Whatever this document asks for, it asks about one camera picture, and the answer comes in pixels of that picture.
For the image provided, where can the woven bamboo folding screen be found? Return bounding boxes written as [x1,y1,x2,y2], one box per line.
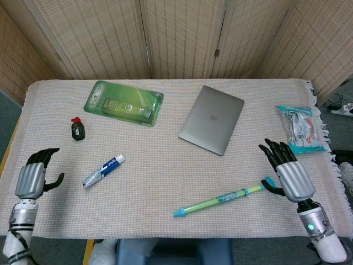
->
[0,0,353,105]

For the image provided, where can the green blue toy syringe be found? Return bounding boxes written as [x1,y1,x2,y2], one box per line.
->
[173,176,276,218]

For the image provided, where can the white power strip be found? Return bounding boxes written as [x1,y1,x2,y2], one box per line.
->
[330,102,353,117]

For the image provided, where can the green blister pack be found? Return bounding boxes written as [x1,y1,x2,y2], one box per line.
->
[83,79,164,128]

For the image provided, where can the small black bottle red cap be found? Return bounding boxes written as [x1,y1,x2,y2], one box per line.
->
[71,116,86,141]

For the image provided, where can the blue white toothpaste tube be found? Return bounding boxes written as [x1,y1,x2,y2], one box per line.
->
[82,153,126,189]

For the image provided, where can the pink woven tablecloth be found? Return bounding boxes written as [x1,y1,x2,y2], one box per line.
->
[0,78,353,240]

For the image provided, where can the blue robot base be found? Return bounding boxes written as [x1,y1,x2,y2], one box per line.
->
[114,237,234,265]

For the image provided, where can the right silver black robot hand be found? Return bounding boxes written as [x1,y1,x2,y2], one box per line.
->
[258,138,316,204]

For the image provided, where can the teal plastic snack bag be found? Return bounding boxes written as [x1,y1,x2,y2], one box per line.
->
[275,105,327,156]

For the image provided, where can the black box by sneaker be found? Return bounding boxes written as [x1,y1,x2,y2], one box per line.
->
[330,149,353,166]

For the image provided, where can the white sneaker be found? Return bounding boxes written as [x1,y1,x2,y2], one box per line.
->
[338,162,353,191]

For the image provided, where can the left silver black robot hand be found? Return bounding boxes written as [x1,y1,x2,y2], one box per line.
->
[14,147,65,200]

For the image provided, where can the grey closed laptop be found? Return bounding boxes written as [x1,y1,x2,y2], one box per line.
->
[178,84,245,157]

